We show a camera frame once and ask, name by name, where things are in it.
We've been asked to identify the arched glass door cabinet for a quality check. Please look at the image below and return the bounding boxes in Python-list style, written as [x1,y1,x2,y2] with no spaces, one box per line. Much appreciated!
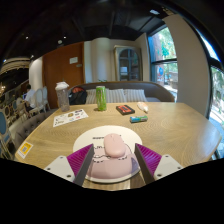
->
[113,45,143,83]

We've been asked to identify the brown wooden door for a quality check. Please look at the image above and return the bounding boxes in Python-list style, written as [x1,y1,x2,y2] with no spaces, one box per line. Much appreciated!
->
[42,41,85,109]

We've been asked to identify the pink computer mouse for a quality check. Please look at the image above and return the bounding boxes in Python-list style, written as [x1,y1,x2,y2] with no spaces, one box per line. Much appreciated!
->
[103,132,127,158]

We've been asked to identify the striped cushion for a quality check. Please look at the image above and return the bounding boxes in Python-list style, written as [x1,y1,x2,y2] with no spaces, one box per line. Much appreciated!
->
[123,88,148,103]
[105,88,128,104]
[85,88,98,105]

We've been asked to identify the crumpled white tissue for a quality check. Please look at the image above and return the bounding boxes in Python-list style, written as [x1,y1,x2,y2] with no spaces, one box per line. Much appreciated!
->
[136,101,150,114]

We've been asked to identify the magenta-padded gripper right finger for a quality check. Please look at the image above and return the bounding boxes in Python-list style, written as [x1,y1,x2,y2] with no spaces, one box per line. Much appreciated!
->
[134,143,184,185]

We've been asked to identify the clear shaker bottle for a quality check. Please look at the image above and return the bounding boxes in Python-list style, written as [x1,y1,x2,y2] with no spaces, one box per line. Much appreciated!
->
[54,81,71,113]

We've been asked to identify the large dark framed window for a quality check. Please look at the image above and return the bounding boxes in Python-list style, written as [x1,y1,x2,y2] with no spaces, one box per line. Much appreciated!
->
[199,29,224,158]

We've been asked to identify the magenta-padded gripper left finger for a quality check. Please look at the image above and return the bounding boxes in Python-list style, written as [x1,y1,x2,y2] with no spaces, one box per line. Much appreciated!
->
[44,143,96,187]

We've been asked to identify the printed paper sheet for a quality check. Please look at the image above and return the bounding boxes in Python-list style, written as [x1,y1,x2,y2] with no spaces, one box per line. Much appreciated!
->
[52,108,90,128]

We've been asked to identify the person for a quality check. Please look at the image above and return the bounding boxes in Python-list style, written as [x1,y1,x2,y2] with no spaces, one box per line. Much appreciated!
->
[23,84,37,108]

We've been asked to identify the yellow square sticker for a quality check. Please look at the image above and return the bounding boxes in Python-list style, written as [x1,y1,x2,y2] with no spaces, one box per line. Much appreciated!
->
[16,141,34,160]

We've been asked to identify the black backpack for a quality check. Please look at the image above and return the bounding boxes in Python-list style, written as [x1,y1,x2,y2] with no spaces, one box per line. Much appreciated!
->
[68,86,88,106]

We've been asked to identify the black and red small box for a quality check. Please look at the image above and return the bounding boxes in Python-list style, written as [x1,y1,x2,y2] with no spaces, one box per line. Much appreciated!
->
[115,104,136,116]

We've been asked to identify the group of white chairs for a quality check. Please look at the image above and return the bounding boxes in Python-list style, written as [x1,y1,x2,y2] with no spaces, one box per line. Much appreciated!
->
[0,86,51,158]

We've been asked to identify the brown curved sofa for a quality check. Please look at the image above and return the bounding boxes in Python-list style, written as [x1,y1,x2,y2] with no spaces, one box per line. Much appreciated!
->
[68,80,176,104]

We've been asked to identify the green small pack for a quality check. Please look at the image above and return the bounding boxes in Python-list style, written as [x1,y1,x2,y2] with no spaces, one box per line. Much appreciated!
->
[129,115,149,124]

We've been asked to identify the grey tufted chair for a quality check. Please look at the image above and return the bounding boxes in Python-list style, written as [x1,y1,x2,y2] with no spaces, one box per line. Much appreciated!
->
[13,111,51,148]

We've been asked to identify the white mouse pad pink rest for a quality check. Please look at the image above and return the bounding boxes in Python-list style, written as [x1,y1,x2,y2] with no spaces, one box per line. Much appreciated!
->
[72,125,143,184]

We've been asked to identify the green drink can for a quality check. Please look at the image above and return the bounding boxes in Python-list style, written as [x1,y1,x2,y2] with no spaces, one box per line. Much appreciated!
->
[95,85,108,112]

